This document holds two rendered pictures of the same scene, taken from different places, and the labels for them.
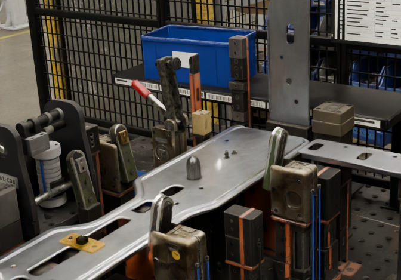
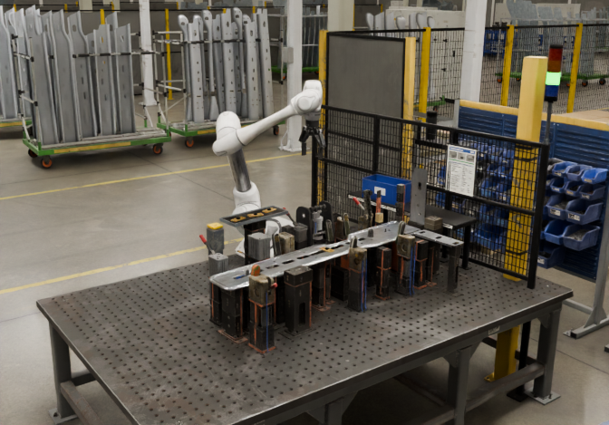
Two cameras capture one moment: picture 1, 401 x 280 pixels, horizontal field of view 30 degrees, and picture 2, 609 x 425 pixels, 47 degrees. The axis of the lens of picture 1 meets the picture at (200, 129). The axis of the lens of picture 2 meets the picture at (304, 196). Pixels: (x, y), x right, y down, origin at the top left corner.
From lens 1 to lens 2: 240 cm
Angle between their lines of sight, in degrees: 12
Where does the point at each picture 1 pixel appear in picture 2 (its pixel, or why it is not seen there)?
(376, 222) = not seen: hidden behind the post
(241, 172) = (389, 236)
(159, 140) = (361, 222)
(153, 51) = (366, 185)
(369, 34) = (459, 189)
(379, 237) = not seen: hidden behind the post
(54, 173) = (319, 226)
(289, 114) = (417, 218)
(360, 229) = (444, 273)
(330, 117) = (430, 221)
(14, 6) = (294, 135)
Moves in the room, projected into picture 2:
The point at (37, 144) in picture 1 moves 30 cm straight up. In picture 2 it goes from (315, 215) to (316, 162)
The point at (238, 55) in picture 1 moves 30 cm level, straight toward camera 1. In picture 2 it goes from (400, 191) to (392, 205)
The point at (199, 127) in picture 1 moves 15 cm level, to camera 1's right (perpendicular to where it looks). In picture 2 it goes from (378, 219) to (402, 220)
